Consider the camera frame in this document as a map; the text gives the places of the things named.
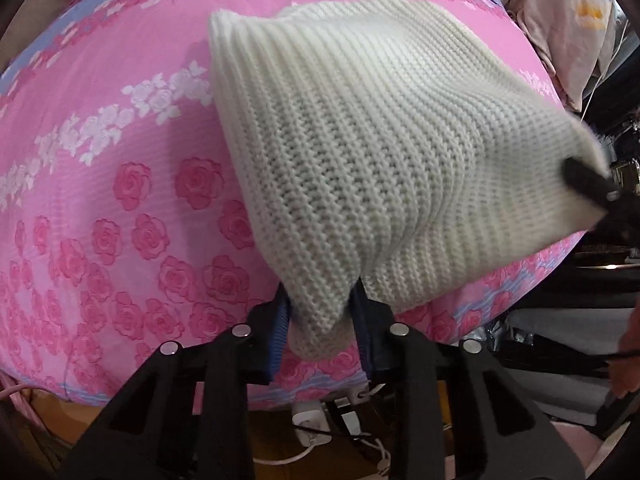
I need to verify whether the white red black knit sweater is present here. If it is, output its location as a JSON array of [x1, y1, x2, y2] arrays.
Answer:
[[208, 0, 608, 360]]

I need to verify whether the white power strip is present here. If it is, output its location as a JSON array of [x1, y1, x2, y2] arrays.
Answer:
[[252, 383, 392, 476]]

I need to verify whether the beige crumpled cloth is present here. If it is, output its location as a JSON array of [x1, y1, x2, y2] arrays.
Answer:
[[500, 0, 617, 112]]

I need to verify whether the pink floral bed sheet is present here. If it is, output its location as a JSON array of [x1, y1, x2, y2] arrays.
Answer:
[[1, 0, 561, 404]]

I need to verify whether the person's right hand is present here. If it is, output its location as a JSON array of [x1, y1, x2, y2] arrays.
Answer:
[[608, 328, 640, 399]]

